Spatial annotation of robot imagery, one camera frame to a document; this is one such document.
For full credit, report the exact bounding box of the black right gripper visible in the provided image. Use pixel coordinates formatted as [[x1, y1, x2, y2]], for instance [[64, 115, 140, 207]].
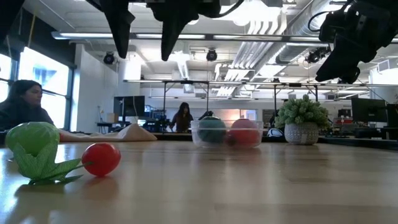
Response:
[[315, 2, 392, 84]]

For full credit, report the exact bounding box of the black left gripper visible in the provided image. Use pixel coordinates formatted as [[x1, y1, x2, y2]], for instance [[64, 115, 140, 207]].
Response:
[[103, 0, 222, 62]]

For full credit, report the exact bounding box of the clear plastic tupperware container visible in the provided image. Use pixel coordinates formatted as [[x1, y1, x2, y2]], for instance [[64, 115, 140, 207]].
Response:
[[190, 119, 264, 149]]

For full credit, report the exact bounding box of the large red toy apple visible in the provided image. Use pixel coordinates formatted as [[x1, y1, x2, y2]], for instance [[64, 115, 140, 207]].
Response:
[[229, 118, 261, 147]]

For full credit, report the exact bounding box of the striped green watermelon ball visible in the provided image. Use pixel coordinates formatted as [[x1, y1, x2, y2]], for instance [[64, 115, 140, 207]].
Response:
[[198, 116, 227, 144]]

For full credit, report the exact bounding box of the red tomato with green leaf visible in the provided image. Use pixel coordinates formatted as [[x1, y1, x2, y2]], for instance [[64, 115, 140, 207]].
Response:
[[12, 141, 122, 187]]

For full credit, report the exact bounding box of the light green toy ball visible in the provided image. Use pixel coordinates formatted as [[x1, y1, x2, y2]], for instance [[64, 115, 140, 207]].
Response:
[[5, 121, 60, 156]]

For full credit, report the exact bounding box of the black computer monitor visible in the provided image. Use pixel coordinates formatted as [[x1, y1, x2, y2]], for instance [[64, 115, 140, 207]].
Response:
[[351, 97, 388, 123], [386, 102, 398, 128], [113, 95, 146, 118]]

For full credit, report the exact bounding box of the long ceiling light strip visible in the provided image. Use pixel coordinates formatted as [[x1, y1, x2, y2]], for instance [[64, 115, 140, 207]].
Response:
[[51, 30, 324, 43]]

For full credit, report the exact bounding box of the potted green succulent plant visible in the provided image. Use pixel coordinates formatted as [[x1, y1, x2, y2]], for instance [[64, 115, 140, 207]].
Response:
[[275, 93, 332, 146]]

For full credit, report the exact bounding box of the white and black bag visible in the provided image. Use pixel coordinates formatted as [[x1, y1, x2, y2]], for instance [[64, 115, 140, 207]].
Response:
[[266, 127, 285, 138]]

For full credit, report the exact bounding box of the person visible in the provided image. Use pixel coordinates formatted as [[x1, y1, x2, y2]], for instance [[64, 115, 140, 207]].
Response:
[[0, 79, 63, 141], [172, 101, 194, 133]]

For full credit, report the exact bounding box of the pale pink cloth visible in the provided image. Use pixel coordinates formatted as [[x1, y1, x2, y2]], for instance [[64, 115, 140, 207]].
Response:
[[58, 123, 158, 143]]

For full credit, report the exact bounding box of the large bright window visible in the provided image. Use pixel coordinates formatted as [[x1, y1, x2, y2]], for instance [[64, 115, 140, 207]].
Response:
[[0, 46, 74, 131]]

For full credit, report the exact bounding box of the black ceiling camera cluster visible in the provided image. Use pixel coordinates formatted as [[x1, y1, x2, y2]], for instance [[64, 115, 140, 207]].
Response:
[[305, 46, 331, 65]]

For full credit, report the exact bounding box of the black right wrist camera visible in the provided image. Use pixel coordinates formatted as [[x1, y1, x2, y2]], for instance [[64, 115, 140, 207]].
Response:
[[318, 11, 346, 44]]

